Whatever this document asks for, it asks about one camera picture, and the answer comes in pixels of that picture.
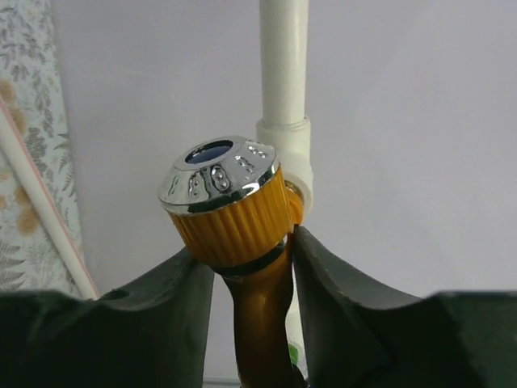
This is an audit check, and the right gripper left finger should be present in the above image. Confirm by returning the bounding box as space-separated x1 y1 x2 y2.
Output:
1 250 214 387

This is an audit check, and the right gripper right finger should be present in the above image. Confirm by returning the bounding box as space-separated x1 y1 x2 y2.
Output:
293 226 516 387

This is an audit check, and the orange water faucet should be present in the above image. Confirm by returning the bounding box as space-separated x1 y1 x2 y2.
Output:
158 136 303 387

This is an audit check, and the white PVC pipe frame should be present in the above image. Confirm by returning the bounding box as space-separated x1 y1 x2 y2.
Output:
0 0 315 388

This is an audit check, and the green water faucet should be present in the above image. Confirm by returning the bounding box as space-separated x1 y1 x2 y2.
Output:
288 341 305 368

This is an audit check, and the floral patterned table mat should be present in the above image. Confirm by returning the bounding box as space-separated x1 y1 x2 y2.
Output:
1 1 82 297

